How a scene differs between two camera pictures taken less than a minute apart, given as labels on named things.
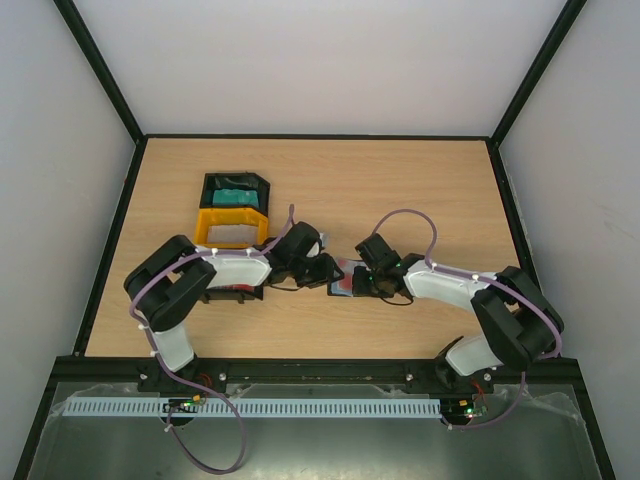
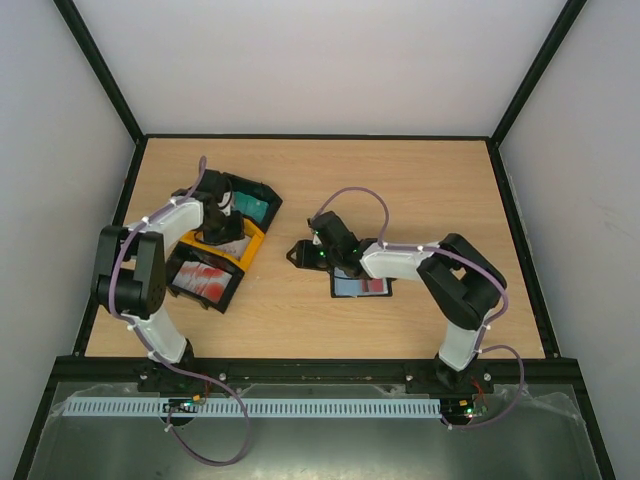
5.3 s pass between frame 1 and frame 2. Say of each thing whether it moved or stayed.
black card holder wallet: stayed
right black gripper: moved
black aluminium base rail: stayed
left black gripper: moved
